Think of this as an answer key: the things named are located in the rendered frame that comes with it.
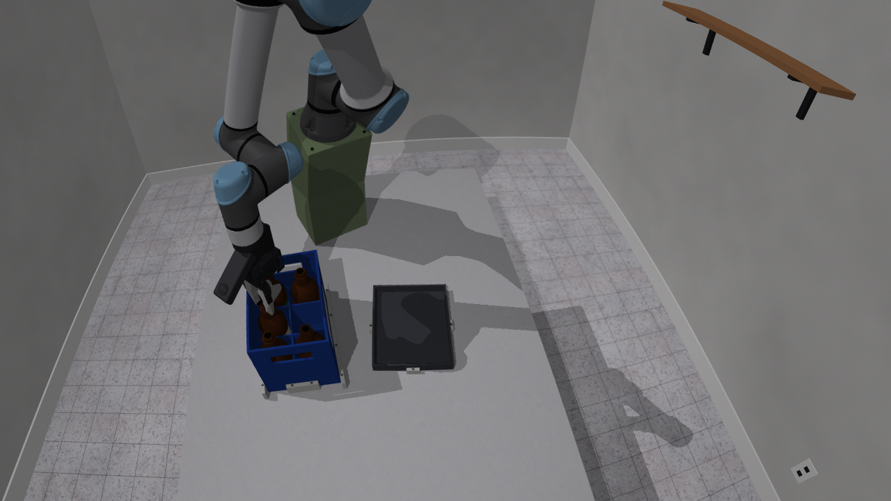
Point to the blue crate with dividers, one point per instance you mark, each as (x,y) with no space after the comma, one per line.
(322,367)

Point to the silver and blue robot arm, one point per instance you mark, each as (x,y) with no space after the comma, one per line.
(348,59)

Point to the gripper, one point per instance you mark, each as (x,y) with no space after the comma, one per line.
(266,265)

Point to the brown bottle with blue label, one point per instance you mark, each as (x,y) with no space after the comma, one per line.
(308,335)

